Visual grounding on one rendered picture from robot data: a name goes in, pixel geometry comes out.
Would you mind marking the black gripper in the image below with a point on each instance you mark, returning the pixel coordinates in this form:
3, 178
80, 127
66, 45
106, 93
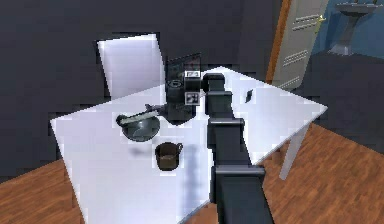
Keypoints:
176, 106

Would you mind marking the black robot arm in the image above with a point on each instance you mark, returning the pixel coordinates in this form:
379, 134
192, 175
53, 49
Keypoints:
233, 186

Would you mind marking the dark grey bowl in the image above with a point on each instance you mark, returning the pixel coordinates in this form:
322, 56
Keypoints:
141, 130

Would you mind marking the white chair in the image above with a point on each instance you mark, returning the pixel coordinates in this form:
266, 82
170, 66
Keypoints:
130, 66

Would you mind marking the brown mug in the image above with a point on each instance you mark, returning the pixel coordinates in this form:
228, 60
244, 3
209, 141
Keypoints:
167, 157

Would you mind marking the black laptop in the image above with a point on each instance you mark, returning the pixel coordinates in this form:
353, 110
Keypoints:
183, 65

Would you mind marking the white table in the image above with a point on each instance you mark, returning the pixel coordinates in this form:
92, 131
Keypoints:
106, 173

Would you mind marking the small black flat object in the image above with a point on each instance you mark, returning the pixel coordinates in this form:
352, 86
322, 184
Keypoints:
249, 95

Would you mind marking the grey room door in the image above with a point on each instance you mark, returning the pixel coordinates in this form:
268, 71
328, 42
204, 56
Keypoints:
301, 40

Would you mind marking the grey pedestal sink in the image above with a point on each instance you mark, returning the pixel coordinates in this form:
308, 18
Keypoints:
350, 30

